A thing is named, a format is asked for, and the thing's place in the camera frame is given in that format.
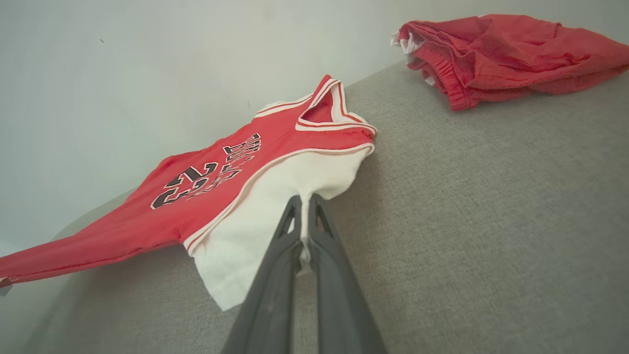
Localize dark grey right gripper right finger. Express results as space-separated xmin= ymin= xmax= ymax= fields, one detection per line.
xmin=308 ymin=193 xmax=389 ymax=354

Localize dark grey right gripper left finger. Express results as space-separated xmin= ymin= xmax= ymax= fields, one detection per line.
xmin=221 ymin=195 xmax=304 ymax=354

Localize red shorts with white stripes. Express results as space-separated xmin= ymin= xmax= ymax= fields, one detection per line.
xmin=391 ymin=14 xmax=629 ymax=112

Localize red and white basketball jersey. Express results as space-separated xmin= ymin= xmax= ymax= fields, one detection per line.
xmin=0 ymin=75 xmax=378 ymax=312

